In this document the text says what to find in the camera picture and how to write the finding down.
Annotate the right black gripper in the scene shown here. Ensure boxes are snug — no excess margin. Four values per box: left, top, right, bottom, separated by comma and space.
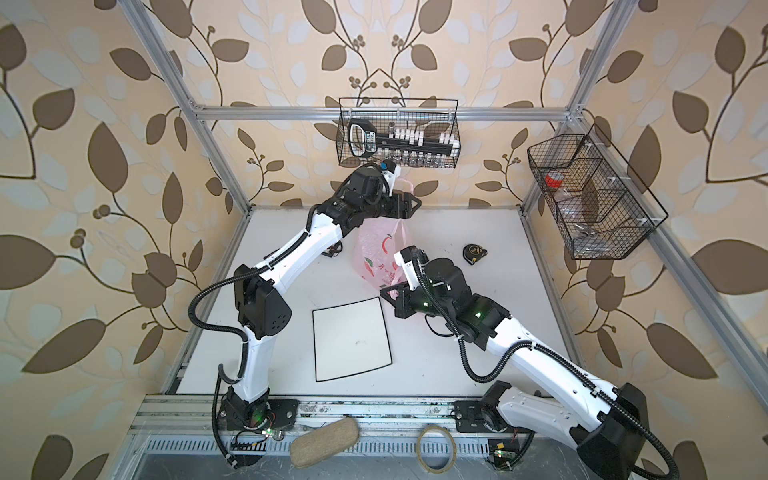
381, 279, 454, 321

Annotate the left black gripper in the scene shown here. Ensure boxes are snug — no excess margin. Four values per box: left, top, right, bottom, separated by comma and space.
358, 187, 421, 218

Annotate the pink plastic fruit-print bag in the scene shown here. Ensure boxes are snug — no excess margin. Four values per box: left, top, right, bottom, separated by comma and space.
358, 176, 421, 292

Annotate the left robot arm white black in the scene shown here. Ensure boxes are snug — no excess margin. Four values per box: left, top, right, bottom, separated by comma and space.
188, 160, 421, 469

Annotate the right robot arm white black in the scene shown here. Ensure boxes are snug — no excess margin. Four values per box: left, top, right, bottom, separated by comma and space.
380, 246, 681, 479

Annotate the white mat with black border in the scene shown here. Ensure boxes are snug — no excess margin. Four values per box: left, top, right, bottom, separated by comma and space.
312, 298, 393, 383

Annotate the black tool set in basket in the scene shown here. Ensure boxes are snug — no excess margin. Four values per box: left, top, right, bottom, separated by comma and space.
346, 119, 461, 159

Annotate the black tape measure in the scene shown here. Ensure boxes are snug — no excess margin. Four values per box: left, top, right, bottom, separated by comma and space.
462, 243, 488, 265

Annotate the red-capped item in basket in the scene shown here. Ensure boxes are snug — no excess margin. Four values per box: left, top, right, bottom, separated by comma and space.
544, 170, 565, 192

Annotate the clear tape roll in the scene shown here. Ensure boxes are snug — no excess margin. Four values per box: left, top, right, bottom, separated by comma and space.
415, 424, 458, 474

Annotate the beige sponge block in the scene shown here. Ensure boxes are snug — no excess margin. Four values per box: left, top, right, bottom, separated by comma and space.
290, 417, 360, 469

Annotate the back black wire basket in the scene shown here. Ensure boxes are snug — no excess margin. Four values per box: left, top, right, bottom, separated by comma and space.
335, 96, 461, 169

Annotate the black wire basket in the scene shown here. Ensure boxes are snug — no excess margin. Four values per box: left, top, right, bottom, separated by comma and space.
527, 125, 668, 260
335, 96, 461, 169

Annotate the right black wire basket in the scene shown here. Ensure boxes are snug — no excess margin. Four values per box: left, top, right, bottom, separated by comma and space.
527, 125, 668, 260

